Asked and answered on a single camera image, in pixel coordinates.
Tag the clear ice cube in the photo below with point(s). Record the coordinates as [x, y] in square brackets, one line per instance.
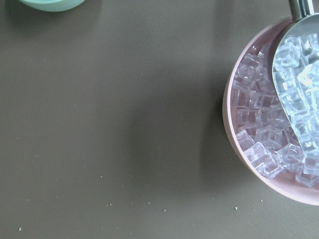
[271, 137]
[245, 140]
[263, 161]
[246, 116]

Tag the pink bowl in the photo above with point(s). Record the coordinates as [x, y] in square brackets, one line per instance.
[283, 183]

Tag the metal ice scoop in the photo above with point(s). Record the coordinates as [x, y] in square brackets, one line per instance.
[295, 72]

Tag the green bowl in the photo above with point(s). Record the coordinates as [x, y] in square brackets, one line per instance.
[52, 5]

